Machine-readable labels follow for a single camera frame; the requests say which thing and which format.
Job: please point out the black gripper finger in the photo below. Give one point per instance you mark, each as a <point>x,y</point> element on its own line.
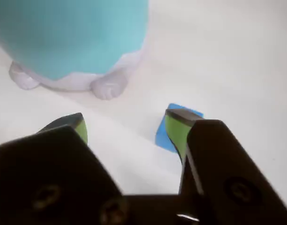
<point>47,175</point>

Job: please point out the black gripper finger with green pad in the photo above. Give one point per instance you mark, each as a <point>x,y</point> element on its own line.
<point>228,175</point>

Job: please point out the blue lego block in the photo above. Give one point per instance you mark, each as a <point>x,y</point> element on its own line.
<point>161,138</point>

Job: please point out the teal whale shaped bin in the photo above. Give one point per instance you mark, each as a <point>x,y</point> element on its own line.
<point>70,37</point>

